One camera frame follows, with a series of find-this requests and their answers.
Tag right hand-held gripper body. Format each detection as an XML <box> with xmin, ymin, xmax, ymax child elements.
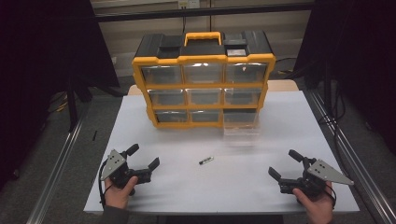
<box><xmin>278</xmin><ymin>158</ymin><xmax>355</xmax><ymax>198</ymax></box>

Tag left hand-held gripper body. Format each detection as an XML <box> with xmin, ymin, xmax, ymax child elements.
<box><xmin>100</xmin><ymin>149</ymin><xmax>153</xmax><ymax>189</ymax></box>

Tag pulled-out clear plastic drawer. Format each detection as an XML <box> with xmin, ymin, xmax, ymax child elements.
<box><xmin>222</xmin><ymin>108</ymin><xmax>262</xmax><ymax>147</ymax></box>

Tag yellow and black drawer organizer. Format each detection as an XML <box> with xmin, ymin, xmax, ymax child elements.
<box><xmin>131</xmin><ymin>30</ymin><xmax>276</xmax><ymax>130</ymax></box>

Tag person's left hand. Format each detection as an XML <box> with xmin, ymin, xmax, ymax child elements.
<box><xmin>104</xmin><ymin>175</ymin><xmax>139</xmax><ymax>210</ymax></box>

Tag person's right hand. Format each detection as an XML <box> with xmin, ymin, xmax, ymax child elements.
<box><xmin>292</xmin><ymin>181</ymin><xmax>335</xmax><ymax>224</ymax></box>

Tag black metal stand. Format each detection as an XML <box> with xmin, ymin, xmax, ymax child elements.
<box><xmin>65</xmin><ymin>69</ymin><xmax>93</xmax><ymax>133</ymax></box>

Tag set of closed clear drawers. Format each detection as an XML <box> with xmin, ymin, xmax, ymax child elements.
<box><xmin>141</xmin><ymin>63</ymin><xmax>268</xmax><ymax>123</ymax></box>

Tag black curtain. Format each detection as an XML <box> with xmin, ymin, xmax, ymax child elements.
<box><xmin>293</xmin><ymin>0</ymin><xmax>396</xmax><ymax>155</ymax></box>
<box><xmin>0</xmin><ymin>0</ymin><xmax>120</xmax><ymax>190</ymax></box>

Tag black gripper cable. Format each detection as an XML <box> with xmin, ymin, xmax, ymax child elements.
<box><xmin>98</xmin><ymin>161</ymin><xmax>108</xmax><ymax>209</ymax></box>
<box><xmin>323</xmin><ymin>183</ymin><xmax>337</xmax><ymax>209</ymax></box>

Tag aluminium frame rail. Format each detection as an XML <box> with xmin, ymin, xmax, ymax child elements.
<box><xmin>26</xmin><ymin>119</ymin><xmax>86</xmax><ymax>224</ymax></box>
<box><xmin>306</xmin><ymin>89</ymin><xmax>396</xmax><ymax>224</ymax></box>

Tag black floor cables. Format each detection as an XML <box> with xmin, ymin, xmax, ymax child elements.
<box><xmin>321</xmin><ymin>88</ymin><xmax>347</xmax><ymax>126</ymax></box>

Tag black horizontal frame bar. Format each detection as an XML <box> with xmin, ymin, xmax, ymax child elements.
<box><xmin>93</xmin><ymin>2</ymin><xmax>315</xmax><ymax>22</ymax></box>

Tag white wall outlet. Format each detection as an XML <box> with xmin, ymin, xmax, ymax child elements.
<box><xmin>177</xmin><ymin>0</ymin><xmax>201</xmax><ymax>9</ymax></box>

